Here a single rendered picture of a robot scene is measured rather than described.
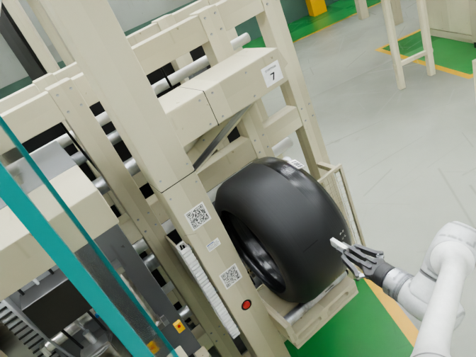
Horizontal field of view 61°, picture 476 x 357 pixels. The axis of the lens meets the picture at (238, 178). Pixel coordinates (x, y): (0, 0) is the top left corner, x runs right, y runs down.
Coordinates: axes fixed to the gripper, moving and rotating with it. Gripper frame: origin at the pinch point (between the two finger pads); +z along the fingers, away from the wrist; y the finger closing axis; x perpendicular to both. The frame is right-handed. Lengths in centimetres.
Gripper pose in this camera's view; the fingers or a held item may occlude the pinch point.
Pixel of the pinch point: (339, 246)
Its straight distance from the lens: 142.0
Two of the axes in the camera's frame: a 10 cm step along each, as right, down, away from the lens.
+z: -5.6, -3.6, 7.4
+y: -7.7, 5.5, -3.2
